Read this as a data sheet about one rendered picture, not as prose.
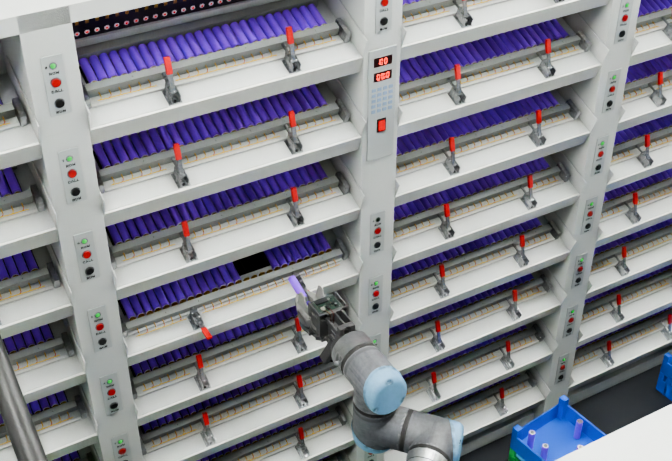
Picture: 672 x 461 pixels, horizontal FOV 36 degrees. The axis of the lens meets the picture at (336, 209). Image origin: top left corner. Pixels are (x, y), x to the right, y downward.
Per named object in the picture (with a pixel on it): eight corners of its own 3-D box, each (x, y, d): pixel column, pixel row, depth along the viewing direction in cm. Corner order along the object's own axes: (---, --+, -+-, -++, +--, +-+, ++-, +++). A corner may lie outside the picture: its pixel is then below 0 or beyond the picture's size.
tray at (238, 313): (356, 283, 261) (363, 263, 253) (126, 367, 237) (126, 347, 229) (320, 222, 270) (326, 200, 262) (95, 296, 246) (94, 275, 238)
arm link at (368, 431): (397, 464, 216) (400, 423, 209) (344, 449, 219) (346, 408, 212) (409, 432, 223) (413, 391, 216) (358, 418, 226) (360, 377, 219)
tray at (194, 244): (357, 219, 249) (368, 185, 238) (115, 301, 225) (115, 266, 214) (319, 157, 258) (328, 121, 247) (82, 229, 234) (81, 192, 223)
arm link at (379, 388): (369, 425, 208) (371, 389, 203) (339, 385, 217) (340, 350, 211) (409, 408, 212) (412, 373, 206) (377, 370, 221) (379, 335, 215)
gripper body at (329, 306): (336, 289, 226) (364, 322, 218) (336, 318, 231) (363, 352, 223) (305, 300, 223) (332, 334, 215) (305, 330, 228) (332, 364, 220)
